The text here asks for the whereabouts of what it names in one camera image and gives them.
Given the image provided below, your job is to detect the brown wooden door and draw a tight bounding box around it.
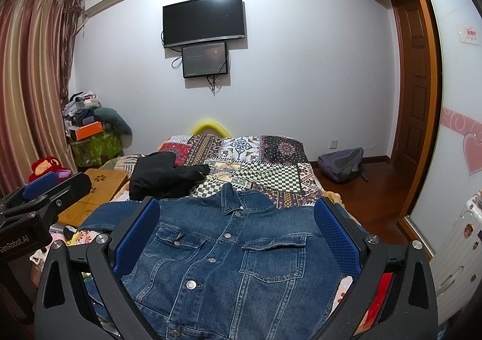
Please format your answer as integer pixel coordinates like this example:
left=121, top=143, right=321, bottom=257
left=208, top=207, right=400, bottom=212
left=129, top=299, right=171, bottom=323
left=392, top=0, right=430, bottom=179

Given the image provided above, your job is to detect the white wardrobe sliding door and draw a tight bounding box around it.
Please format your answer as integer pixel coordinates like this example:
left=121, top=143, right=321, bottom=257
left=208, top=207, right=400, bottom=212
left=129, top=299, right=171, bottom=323
left=410, top=0, right=481, bottom=251

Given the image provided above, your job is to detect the white suitcase with stickers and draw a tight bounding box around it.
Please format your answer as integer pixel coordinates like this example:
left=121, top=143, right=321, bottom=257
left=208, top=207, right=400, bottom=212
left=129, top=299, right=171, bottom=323
left=430, top=193, right=482, bottom=325

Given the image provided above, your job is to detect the wooden lap desk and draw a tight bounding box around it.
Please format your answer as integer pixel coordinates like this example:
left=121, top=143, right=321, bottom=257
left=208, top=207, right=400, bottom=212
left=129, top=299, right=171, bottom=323
left=59, top=169, right=128, bottom=227

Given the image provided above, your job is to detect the orange box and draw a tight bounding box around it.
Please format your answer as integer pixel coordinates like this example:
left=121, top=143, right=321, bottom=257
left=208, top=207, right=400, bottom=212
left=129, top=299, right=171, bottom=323
left=75, top=121, right=103, bottom=141

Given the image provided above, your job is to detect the grey green cushion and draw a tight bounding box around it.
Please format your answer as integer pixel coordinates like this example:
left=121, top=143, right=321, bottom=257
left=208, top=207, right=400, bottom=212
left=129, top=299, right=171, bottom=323
left=94, top=107, right=132, bottom=136

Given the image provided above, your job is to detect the black folded garment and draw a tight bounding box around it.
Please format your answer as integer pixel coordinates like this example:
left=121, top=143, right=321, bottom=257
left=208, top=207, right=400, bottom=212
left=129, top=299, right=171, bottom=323
left=129, top=151, right=210, bottom=201

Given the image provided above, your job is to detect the grey blue backpack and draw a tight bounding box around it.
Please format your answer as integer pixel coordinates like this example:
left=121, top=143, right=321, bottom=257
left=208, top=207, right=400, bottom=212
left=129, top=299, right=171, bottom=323
left=317, top=148, right=368, bottom=183

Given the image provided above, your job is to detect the red plush toy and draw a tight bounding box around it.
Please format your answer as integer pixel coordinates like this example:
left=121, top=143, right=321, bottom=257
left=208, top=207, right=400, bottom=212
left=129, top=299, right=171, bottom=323
left=28, top=156, right=73, bottom=182

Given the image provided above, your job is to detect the blue denim jacket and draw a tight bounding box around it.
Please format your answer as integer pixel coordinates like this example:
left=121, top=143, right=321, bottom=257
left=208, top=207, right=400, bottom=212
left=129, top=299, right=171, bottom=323
left=77, top=182, right=369, bottom=340

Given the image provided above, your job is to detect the patchwork patterned quilt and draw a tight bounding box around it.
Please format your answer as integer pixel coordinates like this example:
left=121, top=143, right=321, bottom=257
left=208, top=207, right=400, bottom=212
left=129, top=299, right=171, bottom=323
left=99, top=133, right=342, bottom=210

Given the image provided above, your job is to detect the yellow curved headboard pad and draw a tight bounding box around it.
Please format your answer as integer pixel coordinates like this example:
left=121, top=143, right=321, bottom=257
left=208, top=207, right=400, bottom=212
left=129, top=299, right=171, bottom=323
left=190, top=120, right=230, bottom=138

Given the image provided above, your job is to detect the large black wall television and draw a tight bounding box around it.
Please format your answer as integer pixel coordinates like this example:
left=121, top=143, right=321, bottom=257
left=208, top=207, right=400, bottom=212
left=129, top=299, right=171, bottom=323
left=163, top=0, right=246, bottom=48

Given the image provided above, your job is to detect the striped red beige curtain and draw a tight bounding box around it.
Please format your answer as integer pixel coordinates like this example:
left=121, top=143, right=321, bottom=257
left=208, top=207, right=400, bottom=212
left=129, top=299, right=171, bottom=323
left=1, top=0, right=82, bottom=195

